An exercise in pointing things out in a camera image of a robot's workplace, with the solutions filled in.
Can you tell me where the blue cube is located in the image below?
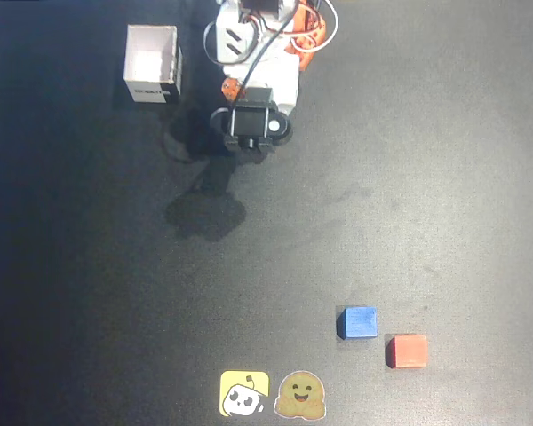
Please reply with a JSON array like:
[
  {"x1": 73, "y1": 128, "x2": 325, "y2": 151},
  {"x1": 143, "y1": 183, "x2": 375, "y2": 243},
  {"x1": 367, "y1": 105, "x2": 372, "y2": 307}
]
[{"x1": 336, "y1": 305, "x2": 379, "y2": 341}]

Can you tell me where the white cardboard box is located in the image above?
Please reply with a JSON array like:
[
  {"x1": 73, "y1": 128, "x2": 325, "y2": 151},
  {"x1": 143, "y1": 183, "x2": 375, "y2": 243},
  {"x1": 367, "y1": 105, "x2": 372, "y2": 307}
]
[{"x1": 123, "y1": 24, "x2": 184, "y2": 106}]

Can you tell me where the red cube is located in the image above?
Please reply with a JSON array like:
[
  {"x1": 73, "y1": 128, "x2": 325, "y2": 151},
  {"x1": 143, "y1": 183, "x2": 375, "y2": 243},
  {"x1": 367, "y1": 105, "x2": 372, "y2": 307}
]
[{"x1": 385, "y1": 334, "x2": 429, "y2": 370}]

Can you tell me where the black mat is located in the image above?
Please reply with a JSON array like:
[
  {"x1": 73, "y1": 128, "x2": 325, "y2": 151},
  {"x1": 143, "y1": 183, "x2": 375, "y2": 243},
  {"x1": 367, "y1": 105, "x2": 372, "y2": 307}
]
[{"x1": 0, "y1": 0, "x2": 533, "y2": 426}]

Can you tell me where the yellow robot sticker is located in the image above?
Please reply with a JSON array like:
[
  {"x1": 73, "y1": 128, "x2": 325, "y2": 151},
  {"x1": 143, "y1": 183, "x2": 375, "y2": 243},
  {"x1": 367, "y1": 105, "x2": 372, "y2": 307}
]
[{"x1": 219, "y1": 370, "x2": 271, "y2": 418}]

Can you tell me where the hugging face emoji sticker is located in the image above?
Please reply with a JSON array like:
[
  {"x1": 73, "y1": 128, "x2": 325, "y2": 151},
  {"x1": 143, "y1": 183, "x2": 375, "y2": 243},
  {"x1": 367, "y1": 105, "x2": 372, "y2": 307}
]
[{"x1": 273, "y1": 369, "x2": 328, "y2": 421}]

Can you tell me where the black gripper-mounted camera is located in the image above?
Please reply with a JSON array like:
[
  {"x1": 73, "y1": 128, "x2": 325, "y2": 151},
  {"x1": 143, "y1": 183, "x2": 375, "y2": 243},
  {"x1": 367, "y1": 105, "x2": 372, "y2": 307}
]
[{"x1": 210, "y1": 87, "x2": 293, "y2": 155}]

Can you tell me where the white servo wire bundle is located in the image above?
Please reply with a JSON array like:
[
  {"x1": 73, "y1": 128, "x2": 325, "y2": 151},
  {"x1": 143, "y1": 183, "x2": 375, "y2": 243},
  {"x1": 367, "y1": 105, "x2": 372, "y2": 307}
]
[{"x1": 290, "y1": 0, "x2": 339, "y2": 54}]

